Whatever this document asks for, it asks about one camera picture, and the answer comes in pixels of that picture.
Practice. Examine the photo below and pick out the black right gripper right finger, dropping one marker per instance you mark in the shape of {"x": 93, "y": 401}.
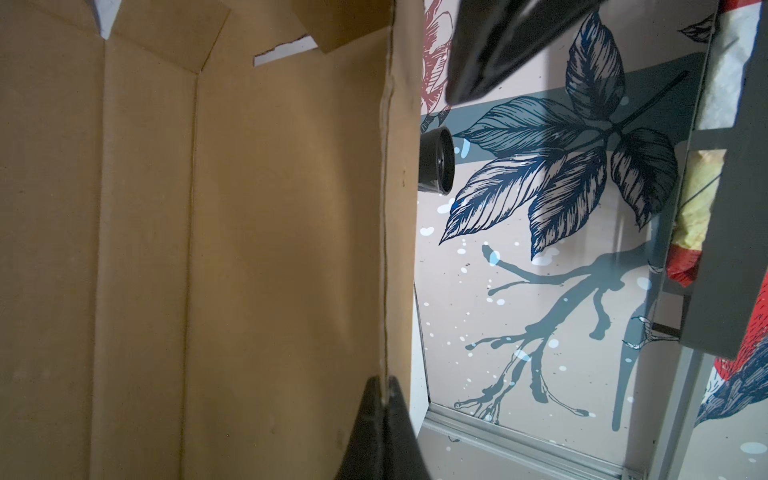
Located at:
{"x": 402, "y": 456}

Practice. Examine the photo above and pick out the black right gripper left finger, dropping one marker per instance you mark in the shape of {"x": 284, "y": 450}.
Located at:
{"x": 365, "y": 454}

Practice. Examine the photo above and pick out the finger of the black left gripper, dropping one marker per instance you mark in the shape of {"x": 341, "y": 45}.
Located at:
{"x": 494, "y": 38}

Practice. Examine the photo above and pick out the brown cardboard box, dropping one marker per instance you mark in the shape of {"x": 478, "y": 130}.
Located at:
{"x": 208, "y": 221}

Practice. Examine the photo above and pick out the glass spice grinder black cap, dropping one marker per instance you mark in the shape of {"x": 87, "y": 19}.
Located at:
{"x": 436, "y": 162}

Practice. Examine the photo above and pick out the red cassava chips bag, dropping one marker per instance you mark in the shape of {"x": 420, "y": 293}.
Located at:
{"x": 731, "y": 34}

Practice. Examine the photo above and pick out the black wire wall basket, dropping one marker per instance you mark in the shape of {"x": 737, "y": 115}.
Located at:
{"x": 725, "y": 315}

